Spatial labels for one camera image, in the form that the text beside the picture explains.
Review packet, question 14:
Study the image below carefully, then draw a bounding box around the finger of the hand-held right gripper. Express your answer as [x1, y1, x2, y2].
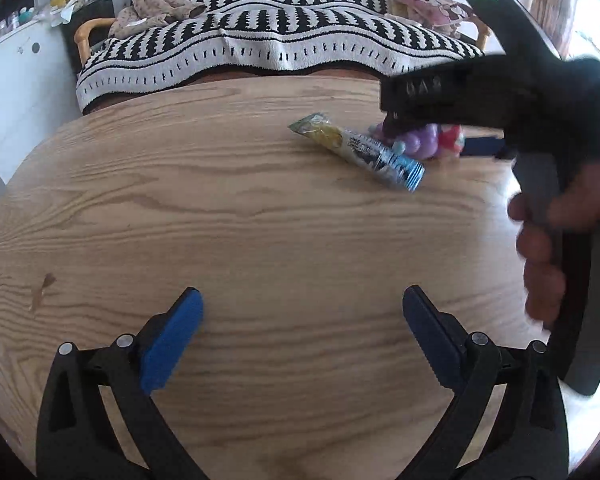
[461, 136, 519, 162]

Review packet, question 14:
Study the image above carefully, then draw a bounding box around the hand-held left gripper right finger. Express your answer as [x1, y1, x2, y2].
[400, 284, 569, 480]

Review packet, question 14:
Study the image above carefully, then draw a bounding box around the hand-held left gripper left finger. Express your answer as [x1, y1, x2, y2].
[36, 287, 212, 480]

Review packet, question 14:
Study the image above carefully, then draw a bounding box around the purple plastic toy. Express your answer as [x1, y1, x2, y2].
[369, 122, 439, 162]

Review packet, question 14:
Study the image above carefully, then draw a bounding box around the person's right hand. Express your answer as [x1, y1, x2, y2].
[508, 157, 600, 331]

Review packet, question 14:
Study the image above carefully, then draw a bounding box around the red and pink toy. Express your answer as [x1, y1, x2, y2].
[436, 125, 467, 159]

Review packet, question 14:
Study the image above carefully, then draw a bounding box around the beige patterned curtain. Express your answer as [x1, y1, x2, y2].
[532, 0, 582, 59]

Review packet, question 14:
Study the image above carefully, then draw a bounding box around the pink cartoon pillow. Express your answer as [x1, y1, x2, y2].
[384, 0, 477, 39]

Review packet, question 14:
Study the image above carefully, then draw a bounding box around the yellow and blue snack wrapper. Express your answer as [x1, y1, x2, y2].
[287, 112, 426, 194]

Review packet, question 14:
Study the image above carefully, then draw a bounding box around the sofa with striped blanket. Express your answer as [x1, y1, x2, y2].
[75, 0, 487, 114]

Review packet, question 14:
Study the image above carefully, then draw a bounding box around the white cabinet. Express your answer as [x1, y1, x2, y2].
[0, 19, 84, 212]

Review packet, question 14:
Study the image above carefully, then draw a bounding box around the wooden sofa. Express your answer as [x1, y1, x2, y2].
[73, 14, 492, 117]

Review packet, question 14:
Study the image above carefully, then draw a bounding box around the beige plush toy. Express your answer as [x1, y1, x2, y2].
[108, 0, 207, 40]

